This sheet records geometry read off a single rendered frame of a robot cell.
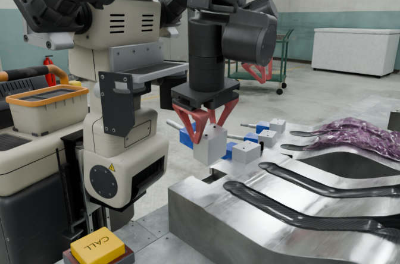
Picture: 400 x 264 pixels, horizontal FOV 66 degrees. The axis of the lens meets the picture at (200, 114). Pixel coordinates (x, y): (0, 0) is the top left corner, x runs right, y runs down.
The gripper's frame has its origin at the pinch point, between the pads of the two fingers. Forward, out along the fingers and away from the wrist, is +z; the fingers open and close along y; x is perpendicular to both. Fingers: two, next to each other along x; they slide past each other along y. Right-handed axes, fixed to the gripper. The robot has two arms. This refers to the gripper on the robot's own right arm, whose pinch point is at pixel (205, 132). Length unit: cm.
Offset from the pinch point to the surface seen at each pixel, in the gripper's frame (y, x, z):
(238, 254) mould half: -9.2, -15.3, 9.7
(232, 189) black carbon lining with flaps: -0.8, -7.2, 7.9
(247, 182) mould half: 2.5, -8.1, 7.9
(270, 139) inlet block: 25.3, 1.1, 13.5
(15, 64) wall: 103, 514, 140
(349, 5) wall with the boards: 737, 239, 88
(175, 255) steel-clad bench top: -12.8, -5.7, 15.2
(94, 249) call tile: -22.7, 1.4, 11.1
